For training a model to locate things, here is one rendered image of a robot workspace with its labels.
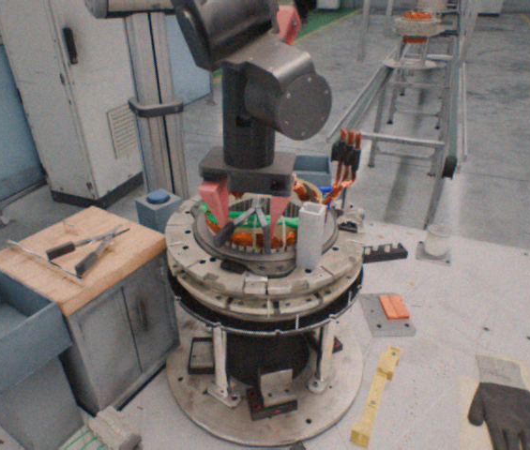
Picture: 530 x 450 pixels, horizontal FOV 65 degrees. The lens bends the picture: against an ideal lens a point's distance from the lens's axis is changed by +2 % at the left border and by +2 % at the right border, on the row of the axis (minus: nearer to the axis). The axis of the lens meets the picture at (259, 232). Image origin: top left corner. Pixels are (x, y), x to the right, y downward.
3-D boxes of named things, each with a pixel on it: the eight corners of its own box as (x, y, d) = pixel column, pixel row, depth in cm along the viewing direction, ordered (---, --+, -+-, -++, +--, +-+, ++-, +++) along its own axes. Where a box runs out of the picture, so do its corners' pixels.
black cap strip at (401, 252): (406, 259, 112) (408, 251, 111) (354, 264, 109) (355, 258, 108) (398, 247, 116) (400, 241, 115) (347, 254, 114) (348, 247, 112)
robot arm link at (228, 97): (259, 43, 44) (210, 46, 41) (297, 52, 39) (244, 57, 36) (258, 109, 48) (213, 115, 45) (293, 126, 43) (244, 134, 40)
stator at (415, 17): (408, 38, 322) (414, 8, 311) (434, 41, 308) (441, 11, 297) (391, 41, 309) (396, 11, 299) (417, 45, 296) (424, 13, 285)
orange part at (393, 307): (410, 319, 91) (411, 315, 90) (387, 320, 91) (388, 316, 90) (399, 297, 97) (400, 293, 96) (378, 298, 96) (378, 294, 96)
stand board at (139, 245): (67, 317, 57) (62, 304, 56) (-10, 270, 66) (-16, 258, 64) (169, 247, 71) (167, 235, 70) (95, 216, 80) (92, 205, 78)
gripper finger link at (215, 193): (258, 250, 49) (260, 177, 44) (200, 243, 50) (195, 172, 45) (267, 221, 55) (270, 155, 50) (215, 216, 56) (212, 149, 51)
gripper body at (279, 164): (289, 190, 44) (294, 122, 40) (197, 182, 46) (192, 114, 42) (295, 167, 50) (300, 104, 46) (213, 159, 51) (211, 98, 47)
